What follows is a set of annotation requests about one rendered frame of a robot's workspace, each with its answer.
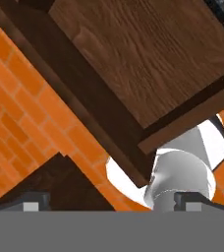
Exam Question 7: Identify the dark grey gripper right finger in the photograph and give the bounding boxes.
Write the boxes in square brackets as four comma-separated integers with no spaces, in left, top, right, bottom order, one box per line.
[173,191,224,213]

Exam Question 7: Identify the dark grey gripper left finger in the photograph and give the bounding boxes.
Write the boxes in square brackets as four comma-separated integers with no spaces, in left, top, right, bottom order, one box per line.
[0,191,52,213]

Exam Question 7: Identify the white round cylinder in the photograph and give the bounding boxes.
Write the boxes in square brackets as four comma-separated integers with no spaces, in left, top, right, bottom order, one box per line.
[105,113,224,213]

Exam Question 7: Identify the dark brown cabinet corner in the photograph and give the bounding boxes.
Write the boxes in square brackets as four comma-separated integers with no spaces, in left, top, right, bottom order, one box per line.
[0,152,116,213]

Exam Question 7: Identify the dark brown cabinet frame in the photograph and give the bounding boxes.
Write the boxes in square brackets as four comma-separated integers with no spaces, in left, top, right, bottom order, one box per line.
[0,0,158,189]

